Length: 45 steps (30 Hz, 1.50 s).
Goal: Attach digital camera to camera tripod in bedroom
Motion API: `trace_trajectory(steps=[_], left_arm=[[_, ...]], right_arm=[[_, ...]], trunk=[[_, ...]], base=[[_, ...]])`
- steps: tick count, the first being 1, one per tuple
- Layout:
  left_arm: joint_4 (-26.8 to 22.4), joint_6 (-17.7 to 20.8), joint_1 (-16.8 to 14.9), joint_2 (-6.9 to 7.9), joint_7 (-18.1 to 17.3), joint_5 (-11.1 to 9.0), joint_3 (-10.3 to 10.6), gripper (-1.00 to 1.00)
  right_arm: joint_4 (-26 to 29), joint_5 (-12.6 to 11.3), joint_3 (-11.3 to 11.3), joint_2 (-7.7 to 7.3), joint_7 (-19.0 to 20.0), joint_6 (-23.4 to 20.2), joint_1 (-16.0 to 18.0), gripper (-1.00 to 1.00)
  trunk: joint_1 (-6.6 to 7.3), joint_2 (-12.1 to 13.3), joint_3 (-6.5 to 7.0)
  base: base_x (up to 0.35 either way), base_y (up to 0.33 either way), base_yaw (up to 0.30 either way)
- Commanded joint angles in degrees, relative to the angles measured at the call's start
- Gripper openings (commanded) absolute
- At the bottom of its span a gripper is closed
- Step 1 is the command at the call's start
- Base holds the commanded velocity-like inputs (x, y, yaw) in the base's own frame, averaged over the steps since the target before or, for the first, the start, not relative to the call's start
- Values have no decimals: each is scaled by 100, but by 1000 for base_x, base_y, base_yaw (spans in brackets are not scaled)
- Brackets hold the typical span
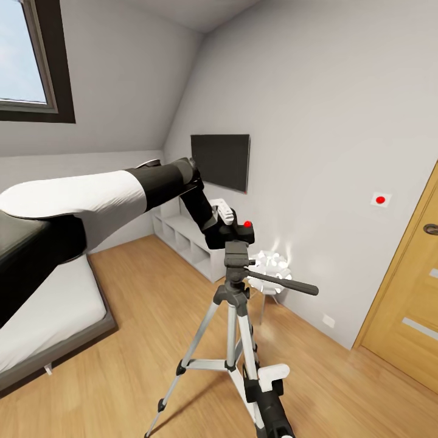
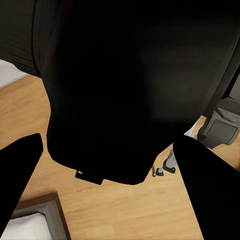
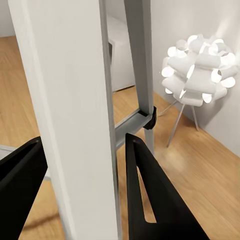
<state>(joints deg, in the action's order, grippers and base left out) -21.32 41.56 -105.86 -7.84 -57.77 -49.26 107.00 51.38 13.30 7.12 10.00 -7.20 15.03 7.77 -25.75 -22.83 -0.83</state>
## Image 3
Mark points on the camera tripod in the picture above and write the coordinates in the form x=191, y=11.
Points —
x=65, y=52

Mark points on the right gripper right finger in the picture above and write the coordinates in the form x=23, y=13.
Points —
x=174, y=220

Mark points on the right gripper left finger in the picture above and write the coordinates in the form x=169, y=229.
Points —
x=21, y=175

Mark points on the bookcase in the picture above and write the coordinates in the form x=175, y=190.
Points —
x=121, y=64

